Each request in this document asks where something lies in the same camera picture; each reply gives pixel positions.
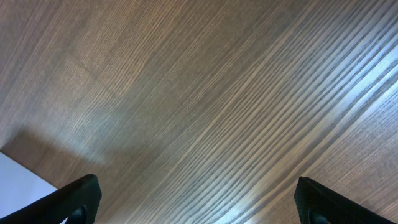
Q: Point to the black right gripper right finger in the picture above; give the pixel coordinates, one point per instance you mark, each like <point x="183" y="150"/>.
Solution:
<point x="318" y="204"/>

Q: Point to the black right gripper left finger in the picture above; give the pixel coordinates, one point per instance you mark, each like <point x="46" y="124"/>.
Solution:
<point x="76" y="202"/>

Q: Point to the white cardboard box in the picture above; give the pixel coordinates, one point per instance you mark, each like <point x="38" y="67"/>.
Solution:
<point x="20" y="187"/>

